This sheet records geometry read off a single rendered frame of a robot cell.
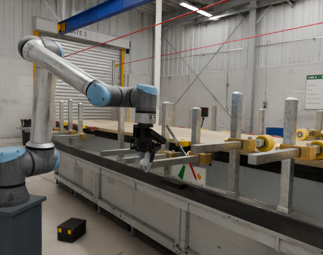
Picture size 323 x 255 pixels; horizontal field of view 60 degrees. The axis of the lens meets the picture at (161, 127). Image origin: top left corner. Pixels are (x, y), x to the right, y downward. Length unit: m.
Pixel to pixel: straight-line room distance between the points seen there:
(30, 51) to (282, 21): 8.42
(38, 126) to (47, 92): 0.19
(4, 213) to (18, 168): 0.22
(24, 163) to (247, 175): 1.15
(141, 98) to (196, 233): 1.08
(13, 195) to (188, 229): 1.10
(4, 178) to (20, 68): 7.82
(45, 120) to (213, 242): 1.21
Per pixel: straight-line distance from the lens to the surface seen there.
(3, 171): 1.57
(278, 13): 9.45
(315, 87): 8.63
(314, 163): 1.32
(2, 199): 1.59
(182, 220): 1.97
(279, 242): 1.32
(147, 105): 1.17
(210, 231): 1.86
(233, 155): 1.32
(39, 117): 1.63
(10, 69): 9.20
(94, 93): 1.14
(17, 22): 9.50
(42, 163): 1.65
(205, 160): 1.43
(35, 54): 1.45
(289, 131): 1.18
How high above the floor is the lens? 1.10
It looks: 4 degrees down
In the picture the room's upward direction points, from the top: 2 degrees clockwise
